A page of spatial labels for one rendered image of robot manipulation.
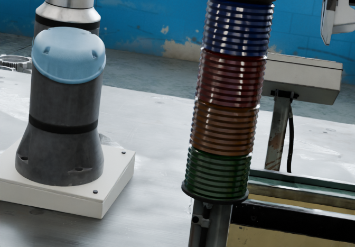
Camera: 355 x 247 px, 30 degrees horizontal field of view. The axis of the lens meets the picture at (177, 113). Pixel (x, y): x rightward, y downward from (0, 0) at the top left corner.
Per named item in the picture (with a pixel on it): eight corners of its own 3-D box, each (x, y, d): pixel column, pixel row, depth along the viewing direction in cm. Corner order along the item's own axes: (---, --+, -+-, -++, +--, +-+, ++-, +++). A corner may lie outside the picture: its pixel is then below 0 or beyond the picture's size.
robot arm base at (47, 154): (0, 175, 109) (3, 119, 105) (34, 142, 123) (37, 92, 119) (89, 193, 107) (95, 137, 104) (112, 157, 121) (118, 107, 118)
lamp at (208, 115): (253, 140, 64) (260, 95, 63) (252, 161, 58) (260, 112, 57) (192, 131, 65) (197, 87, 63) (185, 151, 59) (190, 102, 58)
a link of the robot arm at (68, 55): (26, 124, 105) (31, 41, 100) (28, 95, 117) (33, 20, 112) (102, 129, 107) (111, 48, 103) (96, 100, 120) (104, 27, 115)
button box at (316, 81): (333, 106, 112) (335, 77, 113) (341, 91, 105) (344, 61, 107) (232, 92, 113) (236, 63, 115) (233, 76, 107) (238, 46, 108)
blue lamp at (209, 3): (268, 49, 62) (275, 0, 60) (268, 61, 56) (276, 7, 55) (204, 40, 62) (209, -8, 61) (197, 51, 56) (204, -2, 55)
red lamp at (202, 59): (260, 95, 63) (268, 49, 62) (260, 112, 57) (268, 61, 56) (197, 87, 63) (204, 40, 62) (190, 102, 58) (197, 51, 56)
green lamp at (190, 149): (246, 184, 65) (253, 140, 64) (245, 208, 59) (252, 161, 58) (187, 174, 66) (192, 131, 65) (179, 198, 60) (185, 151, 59)
